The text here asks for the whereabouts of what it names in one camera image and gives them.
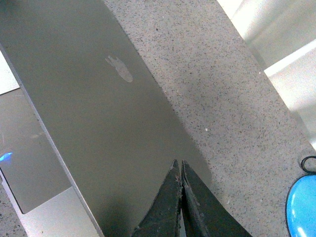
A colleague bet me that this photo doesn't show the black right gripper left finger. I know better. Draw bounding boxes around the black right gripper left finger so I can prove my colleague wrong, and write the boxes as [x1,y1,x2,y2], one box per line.
[132,160,182,237]

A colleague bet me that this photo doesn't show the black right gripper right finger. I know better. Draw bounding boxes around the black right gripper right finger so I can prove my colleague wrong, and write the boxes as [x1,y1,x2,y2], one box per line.
[181,160,251,237]

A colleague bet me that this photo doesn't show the grey laptop computer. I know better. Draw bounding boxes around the grey laptop computer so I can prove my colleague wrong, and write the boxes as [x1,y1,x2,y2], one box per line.
[0,0,211,237]

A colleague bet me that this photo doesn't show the blue round lamp base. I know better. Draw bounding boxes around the blue round lamp base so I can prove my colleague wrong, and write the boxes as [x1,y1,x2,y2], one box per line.
[286,175,316,237]

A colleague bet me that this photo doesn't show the black lamp cable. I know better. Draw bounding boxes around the black lamp cable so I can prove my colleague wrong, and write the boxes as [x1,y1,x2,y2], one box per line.
[300,156,316,174]

